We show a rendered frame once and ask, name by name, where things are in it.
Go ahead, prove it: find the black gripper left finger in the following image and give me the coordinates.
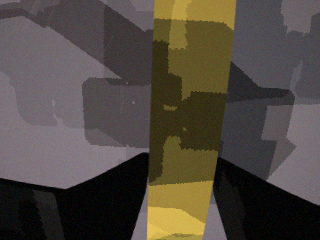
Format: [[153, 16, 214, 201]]
[[0, 152, 149, 240]]

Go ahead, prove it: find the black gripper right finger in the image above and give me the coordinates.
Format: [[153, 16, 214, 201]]
[[212, 156, 320, 240]]

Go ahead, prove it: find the yellow bar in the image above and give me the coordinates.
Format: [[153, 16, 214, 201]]
[[147, 0, 236, 240]]

